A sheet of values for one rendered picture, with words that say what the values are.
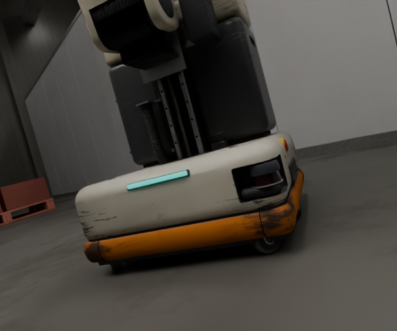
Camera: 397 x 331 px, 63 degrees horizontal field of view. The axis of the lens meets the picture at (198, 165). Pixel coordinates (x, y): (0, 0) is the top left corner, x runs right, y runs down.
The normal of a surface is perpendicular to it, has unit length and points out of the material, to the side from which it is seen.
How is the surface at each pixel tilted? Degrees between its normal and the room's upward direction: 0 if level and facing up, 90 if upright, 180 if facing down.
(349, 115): 90
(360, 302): 0
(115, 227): 96
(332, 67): 90
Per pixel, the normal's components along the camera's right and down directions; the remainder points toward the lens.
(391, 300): -0.26, -0.96
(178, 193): -0.33, 0.15
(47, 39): 0.60, -0.12
